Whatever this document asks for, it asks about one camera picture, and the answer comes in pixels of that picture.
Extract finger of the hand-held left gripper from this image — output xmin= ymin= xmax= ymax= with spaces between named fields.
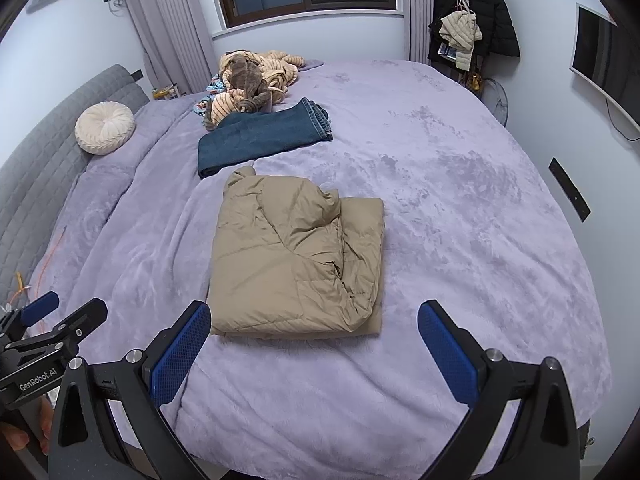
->
xmin=30 ymin=298 xmax=108 ymax=356
xmin=0 ymin=291 xmax=61 ymax=336

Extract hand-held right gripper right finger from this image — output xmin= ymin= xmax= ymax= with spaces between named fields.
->
xmin=417 ymin=300 xmax=581 ymax=480

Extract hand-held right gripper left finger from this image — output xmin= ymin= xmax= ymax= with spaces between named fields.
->
xmin=48 ymin=300 xmax=213 ymax=480

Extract beige puffer jacket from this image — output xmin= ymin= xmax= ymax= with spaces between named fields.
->
xmin=210 ymin=165 xmax=386 ymax=337

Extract person's left hand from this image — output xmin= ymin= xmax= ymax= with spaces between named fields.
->
xmin=0 ymin=400 xmax=53 ymax=456

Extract grey quilted headboard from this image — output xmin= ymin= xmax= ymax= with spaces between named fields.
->
xmin=0 ymin=64 xmax=151 ymax=301

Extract lilac plush blanket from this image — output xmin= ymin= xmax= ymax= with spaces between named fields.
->
xmin=27 ymin=58 xmax=613 ymax=476

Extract round cream pillow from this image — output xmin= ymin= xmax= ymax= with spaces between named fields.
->
xmin=75 ymin=101 xmax=136 ymax=156

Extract folded blue jeans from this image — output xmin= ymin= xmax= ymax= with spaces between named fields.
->
xmin=197 ymin=97 xmax=333 ymax=179

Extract colourful patterned cloth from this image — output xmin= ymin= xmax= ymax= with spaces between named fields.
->
xmin=192 ymin=72 xmax=226 ymax=118

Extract standing fan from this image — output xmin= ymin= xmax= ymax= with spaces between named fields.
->
xmin=482 ymin=77 xmax=510 ymax=128

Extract brown patterned bag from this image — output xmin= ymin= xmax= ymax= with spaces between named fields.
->
xmin=462 ymin=67 xmax=484 ymax=97

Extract brown plush garment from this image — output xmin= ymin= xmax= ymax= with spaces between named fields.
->
xmin=222 ymin=54 xmax=273 ymax=113

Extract beige striped garment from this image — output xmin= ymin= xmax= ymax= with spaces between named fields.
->
xmin=202 ymin=50 xmax=307 ymax=126

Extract grey pleated curtain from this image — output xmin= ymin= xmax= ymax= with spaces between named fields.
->
xmin=406 ymin=0 xmax=436 ymax=63
xmin=127 ymin=0 xmax=218 ymax=96

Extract beige hanging puffer vest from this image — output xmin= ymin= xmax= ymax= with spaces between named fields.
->
xmin=439 ymin=10 xmax=483 ymax=72

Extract hanging coats on rack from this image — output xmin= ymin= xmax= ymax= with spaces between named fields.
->
xmin=427 ymin=0 xmax=521 ymax=68

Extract orange cable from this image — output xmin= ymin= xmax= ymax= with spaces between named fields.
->
xmin=27 ymin=225 xmax=68 ymax=301

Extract black wall strip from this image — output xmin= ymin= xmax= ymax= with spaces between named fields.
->
xmin=548 ymin=156 xmax=592 ymax=223

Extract black television cable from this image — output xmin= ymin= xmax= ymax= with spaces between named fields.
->
xmin=605 ymin=97 xmax=640 ymax=141

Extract wall mounted television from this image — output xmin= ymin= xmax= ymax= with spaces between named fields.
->
xmin=570 ymin=4 xmax=640 ymax=131

